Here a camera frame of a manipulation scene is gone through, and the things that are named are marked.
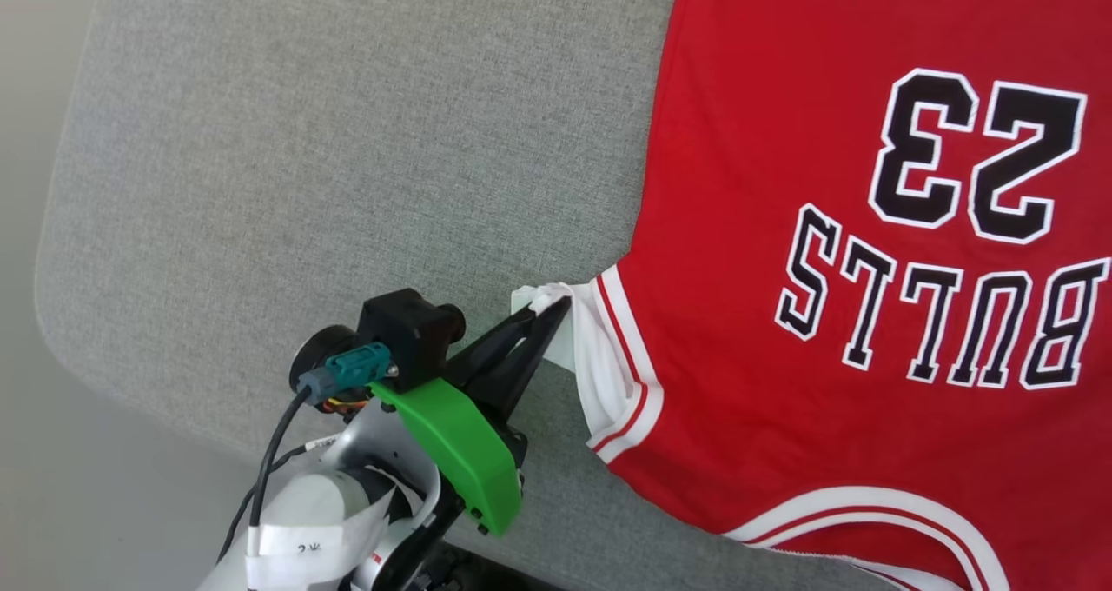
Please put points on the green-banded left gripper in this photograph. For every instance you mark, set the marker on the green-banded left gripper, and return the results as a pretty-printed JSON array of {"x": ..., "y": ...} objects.
[{"x": 460, "y": 452}]

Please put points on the red basketball jersey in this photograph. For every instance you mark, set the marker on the red basketball jersey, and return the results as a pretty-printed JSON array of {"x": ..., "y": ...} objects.
[{"x": 782, "y": 226}]

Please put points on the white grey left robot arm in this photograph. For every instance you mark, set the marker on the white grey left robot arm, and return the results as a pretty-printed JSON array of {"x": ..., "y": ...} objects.
[{"x": 347, "y": 495}]

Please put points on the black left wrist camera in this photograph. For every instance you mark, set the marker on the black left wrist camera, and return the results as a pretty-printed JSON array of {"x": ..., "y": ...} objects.
[{"x": 408, "y": 335}]

